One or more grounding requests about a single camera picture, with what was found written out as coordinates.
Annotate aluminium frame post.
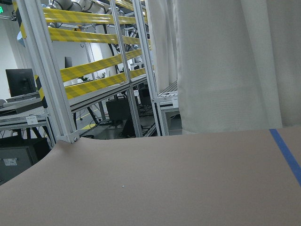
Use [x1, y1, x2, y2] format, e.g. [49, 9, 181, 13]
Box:
[13, 0, 79, 143]

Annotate black computer monitor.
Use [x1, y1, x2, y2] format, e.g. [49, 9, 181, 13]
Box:
[5, 69, 36, 97]

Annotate white curtain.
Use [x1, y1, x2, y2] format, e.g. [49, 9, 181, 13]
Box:
[146, 0, 301, 134]

